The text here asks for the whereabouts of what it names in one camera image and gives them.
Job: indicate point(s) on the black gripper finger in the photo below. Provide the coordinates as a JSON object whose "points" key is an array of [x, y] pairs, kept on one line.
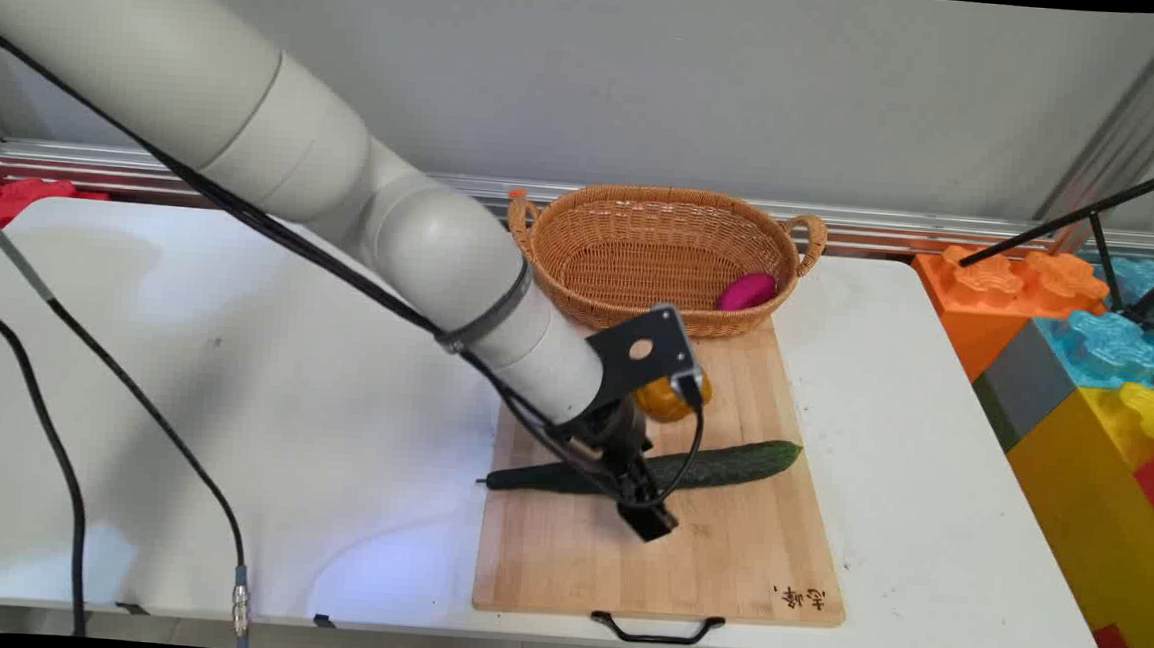
{"points": [[653, 524], [650, 481]]}

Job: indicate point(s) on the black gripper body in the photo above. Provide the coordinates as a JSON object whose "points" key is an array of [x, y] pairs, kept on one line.
{"points": [[608, 441]]}

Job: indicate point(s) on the orange toy pepper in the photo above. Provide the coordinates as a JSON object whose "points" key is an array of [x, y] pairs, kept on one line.
{"points": [[660, 401]]}

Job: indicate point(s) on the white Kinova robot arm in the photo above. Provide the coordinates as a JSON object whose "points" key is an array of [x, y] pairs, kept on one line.
{"points": [[249, 124]]}

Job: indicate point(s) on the bamboo cutting board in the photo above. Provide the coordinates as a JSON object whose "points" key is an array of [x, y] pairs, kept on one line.
{"points": [[723, 563]]}

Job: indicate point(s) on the long dark green cucumber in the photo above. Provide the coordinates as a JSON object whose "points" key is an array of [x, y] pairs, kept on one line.
{"points": [[739, 462]]}

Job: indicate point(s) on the woven wicker basket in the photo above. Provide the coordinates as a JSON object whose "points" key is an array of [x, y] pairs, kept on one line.
{"points": [[631, 257]]}

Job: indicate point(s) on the magenta toy fruit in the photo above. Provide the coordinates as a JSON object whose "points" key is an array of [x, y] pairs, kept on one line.
{"points": [[747, 291]]}

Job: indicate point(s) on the black table edge clip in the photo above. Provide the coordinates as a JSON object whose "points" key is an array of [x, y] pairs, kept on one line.
{"points": [[132, 608], [323, 620]]}

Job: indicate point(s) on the orange foam block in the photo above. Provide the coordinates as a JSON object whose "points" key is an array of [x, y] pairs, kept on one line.
{"points": [[979, 299]]}

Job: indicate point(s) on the grey foam block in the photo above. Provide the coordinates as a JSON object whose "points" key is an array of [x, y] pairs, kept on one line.
{"points": [[1024, 386]]}

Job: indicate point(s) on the colourful large toy blocks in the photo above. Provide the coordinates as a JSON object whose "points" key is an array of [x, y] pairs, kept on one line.
{"points": [[1096, 516]]}

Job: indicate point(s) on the blue foam block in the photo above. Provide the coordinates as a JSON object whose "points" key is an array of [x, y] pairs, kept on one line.
{"points": [[1107, 346]]}

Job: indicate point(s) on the black tripod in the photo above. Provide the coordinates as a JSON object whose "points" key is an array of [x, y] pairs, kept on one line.
{"points": [[1095, 210]]}

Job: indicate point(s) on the red foam pieces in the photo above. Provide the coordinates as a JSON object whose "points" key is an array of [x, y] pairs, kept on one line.
{"points": [[24, 195]]}

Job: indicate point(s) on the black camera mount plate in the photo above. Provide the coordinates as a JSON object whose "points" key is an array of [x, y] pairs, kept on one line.
{"points": [[635, 353]]}

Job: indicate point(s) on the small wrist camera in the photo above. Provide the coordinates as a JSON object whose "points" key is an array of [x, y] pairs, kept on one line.
{"points": [[689, 388]]}

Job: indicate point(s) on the aluminium rail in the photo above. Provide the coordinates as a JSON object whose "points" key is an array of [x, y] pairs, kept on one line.
{"points": [[893, 228]]}

